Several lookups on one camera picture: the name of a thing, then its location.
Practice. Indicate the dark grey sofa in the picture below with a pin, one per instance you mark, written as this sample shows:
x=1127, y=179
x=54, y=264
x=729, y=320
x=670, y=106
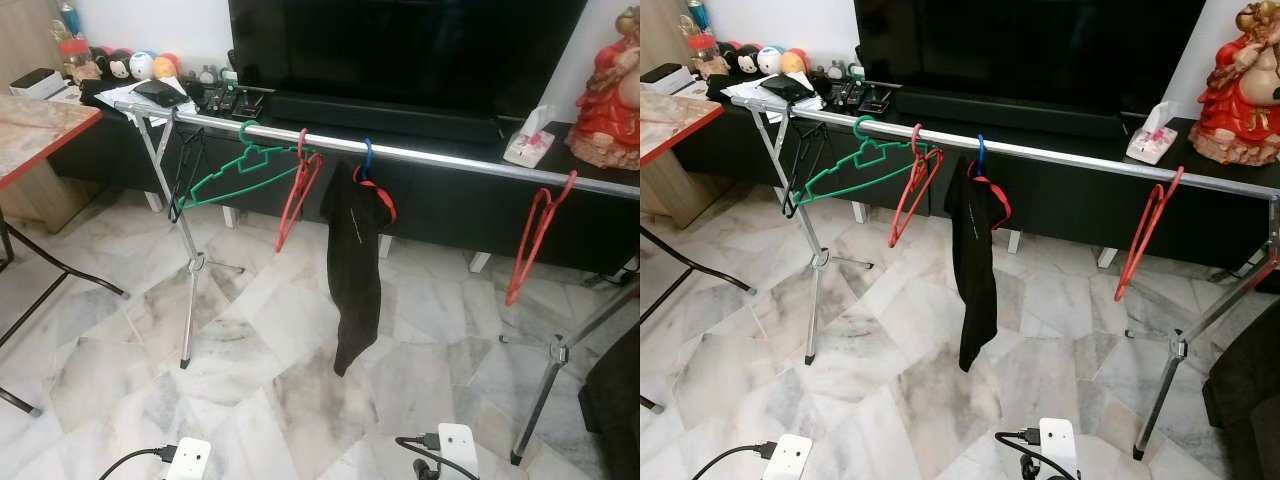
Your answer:
x=615, y=410
x=1245, y=410

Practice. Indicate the marble top table red edge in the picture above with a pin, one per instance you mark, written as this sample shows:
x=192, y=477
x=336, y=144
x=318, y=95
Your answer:
x=40, y=125
x=675, y=115

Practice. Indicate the white paper stack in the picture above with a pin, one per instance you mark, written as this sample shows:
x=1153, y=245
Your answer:
x=115, y=108
x=745, y=98

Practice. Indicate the green plastic hanger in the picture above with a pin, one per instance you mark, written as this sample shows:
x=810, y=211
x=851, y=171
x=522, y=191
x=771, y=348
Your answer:
x=243, y=135
x=857, y=130

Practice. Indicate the black low TV console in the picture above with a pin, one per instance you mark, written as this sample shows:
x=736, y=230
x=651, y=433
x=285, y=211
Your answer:
x=450, y=210
x=1060, y=210

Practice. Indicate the white round plush toy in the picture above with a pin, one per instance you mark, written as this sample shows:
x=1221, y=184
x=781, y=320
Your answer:
x=142, y=64
x=770, y=58

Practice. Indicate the salmon pink plastic hanger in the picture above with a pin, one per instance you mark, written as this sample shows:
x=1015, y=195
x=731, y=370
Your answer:
x=916, y=140
x=302, y=145

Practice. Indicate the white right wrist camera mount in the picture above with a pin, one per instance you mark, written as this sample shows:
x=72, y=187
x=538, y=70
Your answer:
x=458, y=450
x=1058, y=445

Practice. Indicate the thin black hanger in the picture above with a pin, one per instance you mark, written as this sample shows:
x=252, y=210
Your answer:
x=171, y=212
x=786, y=208

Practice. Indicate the white pink tissue box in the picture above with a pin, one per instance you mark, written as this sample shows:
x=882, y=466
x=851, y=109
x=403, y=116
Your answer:
x=1150, y=145
x=527, y=148

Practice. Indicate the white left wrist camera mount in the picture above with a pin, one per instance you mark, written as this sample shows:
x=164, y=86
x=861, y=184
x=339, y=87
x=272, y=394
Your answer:
x=788, y=457
x=188, y=460

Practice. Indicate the black mouse plush toy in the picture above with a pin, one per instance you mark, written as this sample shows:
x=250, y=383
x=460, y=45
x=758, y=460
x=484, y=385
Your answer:
x=120, y=65
x=98, y=62
x=750, y=60
x=732, y=58

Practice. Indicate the black remote control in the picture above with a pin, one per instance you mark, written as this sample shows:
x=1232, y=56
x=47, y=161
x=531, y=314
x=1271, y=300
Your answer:
x=850, y=95
x=225, y=100

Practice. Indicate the blue plastic hanger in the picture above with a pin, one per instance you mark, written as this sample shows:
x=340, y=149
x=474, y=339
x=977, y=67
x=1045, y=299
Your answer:
x=366, y=142
x=981, y=137

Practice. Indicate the silver metal clothes rack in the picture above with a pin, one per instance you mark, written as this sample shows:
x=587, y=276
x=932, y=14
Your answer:
x=1060, y=157
x=450, y=158

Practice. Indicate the black garment with red trim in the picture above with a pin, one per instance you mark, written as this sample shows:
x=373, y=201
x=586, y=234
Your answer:
x=975, y=265
x=355, y=270

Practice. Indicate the black wallet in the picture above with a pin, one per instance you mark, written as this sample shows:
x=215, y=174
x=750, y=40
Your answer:
x=160, y=93
x=788, y=88

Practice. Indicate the small grey round gadget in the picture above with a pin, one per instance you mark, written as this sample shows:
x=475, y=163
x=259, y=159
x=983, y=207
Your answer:
x=835, y=70
x=205, y=74

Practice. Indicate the small black electronic box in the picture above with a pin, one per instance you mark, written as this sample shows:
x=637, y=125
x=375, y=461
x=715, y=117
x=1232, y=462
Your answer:
x=252, y=102
x=877, y=98

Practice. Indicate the light wooden cabinet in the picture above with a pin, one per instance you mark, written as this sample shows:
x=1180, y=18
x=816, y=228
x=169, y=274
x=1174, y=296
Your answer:
x=25, y=40
x=655, y=30

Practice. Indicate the small green white gadget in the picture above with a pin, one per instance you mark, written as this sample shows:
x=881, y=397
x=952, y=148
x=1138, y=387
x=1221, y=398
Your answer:
x=228, y=72
x=857, y=68

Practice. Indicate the red plastic hanger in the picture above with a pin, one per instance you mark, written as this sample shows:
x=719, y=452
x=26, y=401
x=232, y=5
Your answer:
x=1118, y=295
x=509, y=297

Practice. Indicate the white box dark lid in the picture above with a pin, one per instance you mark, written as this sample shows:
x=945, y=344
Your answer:
x=665, y=78
x=35, y=82

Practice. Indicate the red laughing Buddha statue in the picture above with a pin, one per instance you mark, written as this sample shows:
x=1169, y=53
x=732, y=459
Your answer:
x=1240, y=105
x=605, y=110

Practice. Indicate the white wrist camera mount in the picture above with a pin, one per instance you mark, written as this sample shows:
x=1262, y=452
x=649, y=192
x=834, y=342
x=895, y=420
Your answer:
x=788, y=457
x=188, y=460
x=458, y=450
x=1058, y=445

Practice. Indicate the black soundbar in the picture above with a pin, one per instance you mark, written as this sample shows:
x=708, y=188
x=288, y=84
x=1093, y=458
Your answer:
x=380, y=118
x=1010, y=113

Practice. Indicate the orange round plush toy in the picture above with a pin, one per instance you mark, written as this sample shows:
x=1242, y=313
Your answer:
x=793, y=60
x=166, y=66

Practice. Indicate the black flat television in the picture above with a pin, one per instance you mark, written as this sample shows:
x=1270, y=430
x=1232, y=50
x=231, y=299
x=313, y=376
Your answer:
x=1030, y=50
x=400, y=50

